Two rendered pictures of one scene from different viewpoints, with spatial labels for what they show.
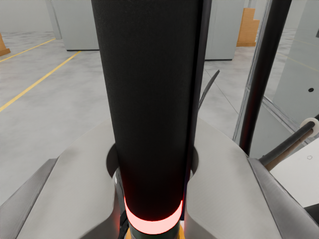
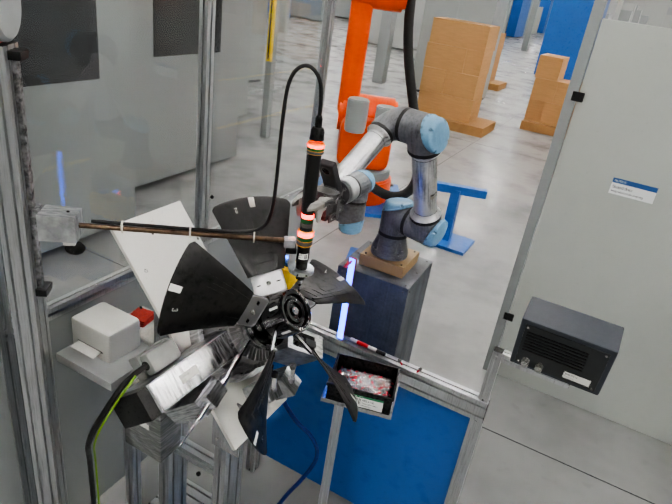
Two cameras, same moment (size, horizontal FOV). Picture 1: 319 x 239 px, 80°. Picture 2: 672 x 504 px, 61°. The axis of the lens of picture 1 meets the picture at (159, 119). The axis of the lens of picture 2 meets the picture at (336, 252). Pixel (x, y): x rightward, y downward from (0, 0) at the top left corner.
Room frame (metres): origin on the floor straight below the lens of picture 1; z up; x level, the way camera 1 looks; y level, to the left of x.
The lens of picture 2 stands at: (1.27, 0.70, 2.04)
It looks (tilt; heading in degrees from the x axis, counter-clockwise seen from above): 26 degrees down; 207
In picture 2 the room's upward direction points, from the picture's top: 8 degrees clockwise
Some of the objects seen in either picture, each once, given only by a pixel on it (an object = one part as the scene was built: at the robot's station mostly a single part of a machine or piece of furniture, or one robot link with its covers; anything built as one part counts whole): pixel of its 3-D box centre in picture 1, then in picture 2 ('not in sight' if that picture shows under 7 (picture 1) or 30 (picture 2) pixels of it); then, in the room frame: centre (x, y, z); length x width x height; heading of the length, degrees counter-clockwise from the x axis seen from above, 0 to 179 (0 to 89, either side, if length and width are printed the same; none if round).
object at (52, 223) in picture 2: not in sight; (58, 223); (0.44, -0.50, 1.38); 0.10 x 0.07 x 0.08; 126
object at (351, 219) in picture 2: not in sight; (348, 213); (-0.20, -0.01, 1.37); 0.11 x 0.08 x 0.11; 80
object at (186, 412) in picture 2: not in sight; (194, 400); (0.42, -0.06, 1.03); 0.15 x 0.10 x 0.14; 91
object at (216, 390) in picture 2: not in sight; (214, 394); (0.42, 0.00, 1.08); 0.07 x 0.04 x 0.06; 12
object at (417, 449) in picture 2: not in sight; (349, 434); (-0.29, 0.09, 0.45); 0.82 x 0.01 x 0.66; 91
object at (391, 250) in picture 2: not in sight; (391, 241); (-0.69, -0.04, 1.10); 0.15 x 0.15 x 0.10
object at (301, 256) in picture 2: not in sight; (309, 202); (0.07, 0.00, 1.49); 0.04 x 0.04 x 0.46
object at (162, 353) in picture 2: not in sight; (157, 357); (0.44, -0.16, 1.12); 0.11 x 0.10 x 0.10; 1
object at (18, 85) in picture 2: not in sight; (31, 182); (0.47, -0.54, 1.48); 0.05 x 0.03 x 0.62; 36
